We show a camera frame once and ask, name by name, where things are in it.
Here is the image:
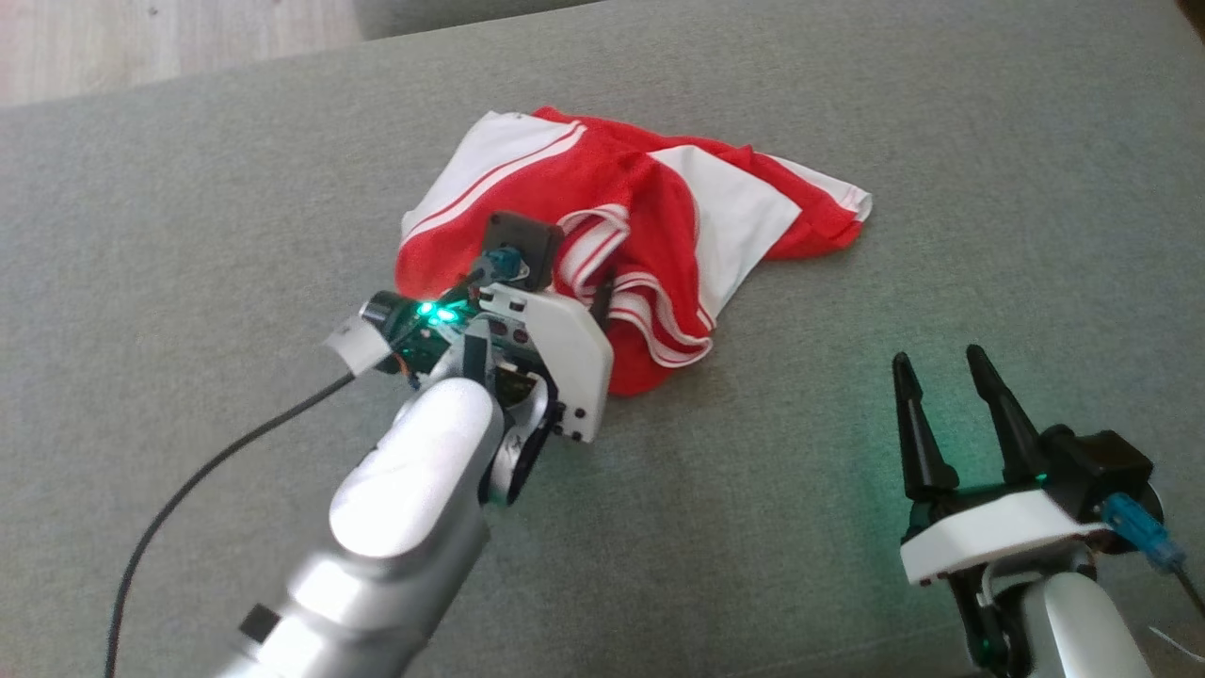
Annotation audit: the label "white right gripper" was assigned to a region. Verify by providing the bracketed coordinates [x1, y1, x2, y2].
[892, 345, 1114, 678]

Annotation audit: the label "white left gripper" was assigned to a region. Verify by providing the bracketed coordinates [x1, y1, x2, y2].
[464, 271, 619, 444]

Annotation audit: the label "black cable with teal plug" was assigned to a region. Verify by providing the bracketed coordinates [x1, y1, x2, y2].
[104, 247, 528, 678]

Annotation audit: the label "red white basketball jersey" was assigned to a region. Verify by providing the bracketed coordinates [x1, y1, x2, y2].
[394, 106, 874, 396]

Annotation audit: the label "black cable with blue plug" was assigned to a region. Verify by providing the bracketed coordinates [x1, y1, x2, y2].
[1097, 492, 1205, 618]

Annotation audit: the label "white cable label tag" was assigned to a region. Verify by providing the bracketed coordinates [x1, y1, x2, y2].
[324, 315, 393, 374]

